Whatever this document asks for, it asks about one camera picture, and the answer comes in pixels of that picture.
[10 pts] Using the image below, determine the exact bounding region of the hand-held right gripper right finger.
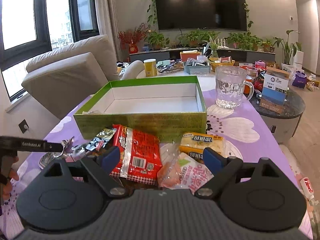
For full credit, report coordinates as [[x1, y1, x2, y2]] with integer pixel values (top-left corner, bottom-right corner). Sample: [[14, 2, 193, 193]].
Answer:
[[194, 147, 279, 198]]

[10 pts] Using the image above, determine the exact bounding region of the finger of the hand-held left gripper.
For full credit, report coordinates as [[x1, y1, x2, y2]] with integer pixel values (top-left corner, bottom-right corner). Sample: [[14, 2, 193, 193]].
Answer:
[[44, 142, 64, 153]]

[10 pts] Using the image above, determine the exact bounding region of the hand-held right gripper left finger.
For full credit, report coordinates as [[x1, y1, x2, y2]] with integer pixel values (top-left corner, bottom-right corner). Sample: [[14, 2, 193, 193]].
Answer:
[[41, 146, 127, 198]]

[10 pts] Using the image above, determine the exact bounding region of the silver purple candy wrapper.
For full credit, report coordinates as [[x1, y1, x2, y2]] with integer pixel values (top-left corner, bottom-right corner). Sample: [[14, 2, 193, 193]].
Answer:
[[59, 137, 76, 161]]

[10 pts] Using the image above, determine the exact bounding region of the yellow cracker packet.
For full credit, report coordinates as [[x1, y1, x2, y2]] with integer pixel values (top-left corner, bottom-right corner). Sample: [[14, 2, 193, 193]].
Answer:
[[179, 132, 226, 156]]

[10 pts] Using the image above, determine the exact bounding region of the black silver snack packet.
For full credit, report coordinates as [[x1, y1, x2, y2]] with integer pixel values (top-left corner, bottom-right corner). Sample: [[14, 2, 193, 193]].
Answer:
[[75, 128, 118, 158]]

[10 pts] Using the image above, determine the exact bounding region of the pink white snack packet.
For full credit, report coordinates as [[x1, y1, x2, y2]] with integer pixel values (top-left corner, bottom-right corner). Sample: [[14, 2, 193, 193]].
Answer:
[[157, 152, 216, 196]]

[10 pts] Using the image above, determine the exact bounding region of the red snack packet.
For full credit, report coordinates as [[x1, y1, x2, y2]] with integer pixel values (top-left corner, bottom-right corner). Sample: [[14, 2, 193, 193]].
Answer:
[[109, 124, 163, 183]]

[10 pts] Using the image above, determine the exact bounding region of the green cardboard box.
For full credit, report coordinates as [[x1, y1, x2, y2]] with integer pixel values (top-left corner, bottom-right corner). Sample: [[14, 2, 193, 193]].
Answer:
[[73, 76, 208, 143]]

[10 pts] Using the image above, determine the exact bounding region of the person's left hand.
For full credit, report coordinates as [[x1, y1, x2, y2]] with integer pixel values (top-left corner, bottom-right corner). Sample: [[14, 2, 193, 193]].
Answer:
[[0, 156, 20, 199]]

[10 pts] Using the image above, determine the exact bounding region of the dark small snack packet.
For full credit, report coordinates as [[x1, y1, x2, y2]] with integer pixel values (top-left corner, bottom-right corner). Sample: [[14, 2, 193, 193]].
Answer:
[[38, 152, 62, 170]]

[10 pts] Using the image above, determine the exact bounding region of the purple floral tablecloth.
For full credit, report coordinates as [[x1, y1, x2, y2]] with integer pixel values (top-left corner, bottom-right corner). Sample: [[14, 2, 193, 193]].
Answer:
[[0, 89, 314, 240]]

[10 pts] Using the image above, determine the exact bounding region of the beige sofa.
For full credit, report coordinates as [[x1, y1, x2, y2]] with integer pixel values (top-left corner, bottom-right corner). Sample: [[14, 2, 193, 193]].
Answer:
[[21, 35, 121, 120]]

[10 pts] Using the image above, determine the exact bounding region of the dark round side table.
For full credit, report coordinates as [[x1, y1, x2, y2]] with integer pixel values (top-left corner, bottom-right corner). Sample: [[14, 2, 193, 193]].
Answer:
[[248, 87, 306, 145]]

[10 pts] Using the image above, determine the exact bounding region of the blue plastic basket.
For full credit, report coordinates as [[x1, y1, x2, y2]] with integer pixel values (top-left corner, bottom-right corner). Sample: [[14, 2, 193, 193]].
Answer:
[[183, 60, 212, 76]]

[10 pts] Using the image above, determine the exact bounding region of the white round table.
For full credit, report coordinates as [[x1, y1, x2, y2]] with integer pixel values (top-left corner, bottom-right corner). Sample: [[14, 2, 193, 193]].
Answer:
[[136, 64, 218, 92]]

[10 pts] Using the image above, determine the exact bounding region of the yellow wicker basket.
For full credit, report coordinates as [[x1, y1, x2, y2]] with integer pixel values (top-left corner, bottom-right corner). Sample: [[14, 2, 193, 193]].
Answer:
[[208, 57, 236, 73]]

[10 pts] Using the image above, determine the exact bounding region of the yellow canister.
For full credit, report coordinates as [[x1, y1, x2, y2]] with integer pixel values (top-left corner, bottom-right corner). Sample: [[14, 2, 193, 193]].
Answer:
[[143, 58, 158, 78]]

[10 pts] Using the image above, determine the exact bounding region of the red white small packet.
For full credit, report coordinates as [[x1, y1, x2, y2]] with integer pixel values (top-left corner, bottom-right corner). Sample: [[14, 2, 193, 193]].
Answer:
[[299, 177, 316, 202]]

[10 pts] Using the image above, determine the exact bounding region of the orange tissue box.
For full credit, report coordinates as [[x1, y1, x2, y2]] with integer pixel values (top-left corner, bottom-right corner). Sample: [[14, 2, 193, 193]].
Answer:
[[180, 51, 201, 62]]

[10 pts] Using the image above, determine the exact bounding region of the spider plant in vase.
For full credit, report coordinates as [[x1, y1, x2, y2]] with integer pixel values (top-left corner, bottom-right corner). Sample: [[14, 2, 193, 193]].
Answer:
[[203, 34, 226, 58]]

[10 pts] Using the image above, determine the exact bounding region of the dark television cabinet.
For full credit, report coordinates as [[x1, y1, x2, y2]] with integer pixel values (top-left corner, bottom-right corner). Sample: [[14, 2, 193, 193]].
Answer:
[[129, 47, 276, 63]]

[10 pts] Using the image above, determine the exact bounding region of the purple gift bag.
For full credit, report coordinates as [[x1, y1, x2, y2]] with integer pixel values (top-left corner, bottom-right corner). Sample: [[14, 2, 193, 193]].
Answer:
[[295, 71, 308, 88]]

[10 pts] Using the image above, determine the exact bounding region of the green potted plant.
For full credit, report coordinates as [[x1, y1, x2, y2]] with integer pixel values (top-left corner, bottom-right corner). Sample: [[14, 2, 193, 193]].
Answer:
[[146, 31, 170, 51], [226, 32, 263, 51], [178, 29, 221, 48]]

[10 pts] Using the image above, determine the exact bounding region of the red flower arrangement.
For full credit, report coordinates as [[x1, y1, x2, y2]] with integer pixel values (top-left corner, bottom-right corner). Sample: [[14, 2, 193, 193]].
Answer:
[[118, 23, 150, 53]]

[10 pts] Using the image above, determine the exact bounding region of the black framed window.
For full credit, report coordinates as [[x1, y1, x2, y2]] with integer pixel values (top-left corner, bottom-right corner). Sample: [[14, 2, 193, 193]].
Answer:
[[0, 0, 100, 103]]

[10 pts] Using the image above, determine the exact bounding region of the small potted plant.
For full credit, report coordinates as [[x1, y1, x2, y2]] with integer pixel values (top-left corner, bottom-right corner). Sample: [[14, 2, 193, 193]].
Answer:
[[261, 38, 276, 53]]

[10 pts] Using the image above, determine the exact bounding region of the white air purifier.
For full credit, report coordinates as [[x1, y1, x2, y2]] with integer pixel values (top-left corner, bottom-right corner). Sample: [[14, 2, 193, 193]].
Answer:
[[293, 50, 305, 72]]

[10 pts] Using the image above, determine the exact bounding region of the tall leafy potted plant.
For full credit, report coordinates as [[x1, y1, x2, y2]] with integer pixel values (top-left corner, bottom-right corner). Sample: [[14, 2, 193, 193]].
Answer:
[[273, 30, 302, 66]]

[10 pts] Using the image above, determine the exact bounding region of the beige curtain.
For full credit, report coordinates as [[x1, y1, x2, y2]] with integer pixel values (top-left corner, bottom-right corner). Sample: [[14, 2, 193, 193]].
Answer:
[[94, 0, 121, 64]]

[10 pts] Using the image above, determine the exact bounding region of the wall socket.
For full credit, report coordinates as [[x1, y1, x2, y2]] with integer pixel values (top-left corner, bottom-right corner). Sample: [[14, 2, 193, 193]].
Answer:
[[18, 119, 30, 134]]

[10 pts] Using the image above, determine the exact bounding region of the black wall television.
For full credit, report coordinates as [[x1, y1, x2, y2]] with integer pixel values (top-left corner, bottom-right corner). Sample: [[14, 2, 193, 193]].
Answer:
[[153, 0, 248, 32]]

